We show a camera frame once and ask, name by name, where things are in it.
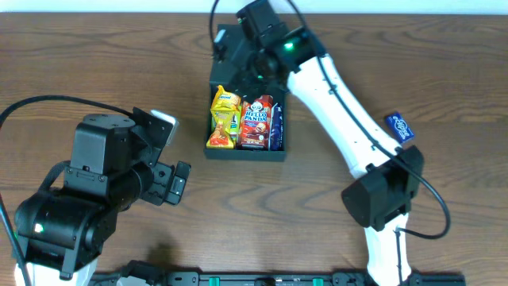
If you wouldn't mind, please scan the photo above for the black gift box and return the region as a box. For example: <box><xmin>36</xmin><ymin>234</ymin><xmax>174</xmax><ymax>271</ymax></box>
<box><xmin>203</xmin><ymin>24</ymin><xmax>287</xmax><ymax>162</ymax></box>

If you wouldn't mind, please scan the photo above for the small yellow snack packet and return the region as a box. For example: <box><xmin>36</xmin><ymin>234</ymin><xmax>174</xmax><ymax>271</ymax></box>
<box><xmin>211</xmin><ymin>85</ymin><xmax>241</xmax><ymax>111</ymax></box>

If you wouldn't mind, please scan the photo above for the long yellow orange snack packet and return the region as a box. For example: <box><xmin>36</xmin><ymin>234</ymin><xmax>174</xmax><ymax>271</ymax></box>
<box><xmin>206</xmin><ymin>108</ymin><xmax>238</xmax><ymax>149</ymax></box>

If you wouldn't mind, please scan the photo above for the red Hello Panda box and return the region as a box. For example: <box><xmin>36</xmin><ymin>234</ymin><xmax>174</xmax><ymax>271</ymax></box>
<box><xmin>237</xmin><ymin>95</ymin><xmax>273</xmax><ymax>150</ymax></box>

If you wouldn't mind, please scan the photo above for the green Pretz snack box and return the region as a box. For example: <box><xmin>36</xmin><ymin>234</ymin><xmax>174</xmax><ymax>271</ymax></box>
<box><xmin>211</xmin><ymin>111</ymin><xmax>241</xmax><ymax>145</ymax></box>

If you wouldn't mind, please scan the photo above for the blue Dairy Milk chocolate bar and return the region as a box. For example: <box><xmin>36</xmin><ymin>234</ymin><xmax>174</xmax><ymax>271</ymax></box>
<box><xmin>269</xmin><ymin>103</ymin><xmax>283</xmax><ymax>151</ymax></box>

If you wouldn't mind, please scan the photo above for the blue Eclipse mint tin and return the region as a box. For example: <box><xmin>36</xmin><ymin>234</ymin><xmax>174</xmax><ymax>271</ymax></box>
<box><xmin>385</xmin><ymin>112</ymin><xmax>414</xmax><ymax>144</ymax></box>

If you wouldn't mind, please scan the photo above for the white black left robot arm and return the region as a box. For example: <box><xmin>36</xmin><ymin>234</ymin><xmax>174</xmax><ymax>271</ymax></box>
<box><xmin>15</xmin><ymin>108</ymin><xmax>191</xmax><ymax>285</ymax></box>

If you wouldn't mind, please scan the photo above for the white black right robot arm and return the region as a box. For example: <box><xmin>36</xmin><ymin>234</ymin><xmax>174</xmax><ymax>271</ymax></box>
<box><xmin>209</xmin><ymin>1</ymin><xmax>423</xmax><ymax>285</ymax></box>

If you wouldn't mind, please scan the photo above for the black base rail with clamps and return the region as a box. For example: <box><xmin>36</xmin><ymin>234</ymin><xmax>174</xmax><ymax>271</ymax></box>
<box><xmin>87</xmin><ymin>260</ymin><xmax>466</xmax><ymax>286</ymax></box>

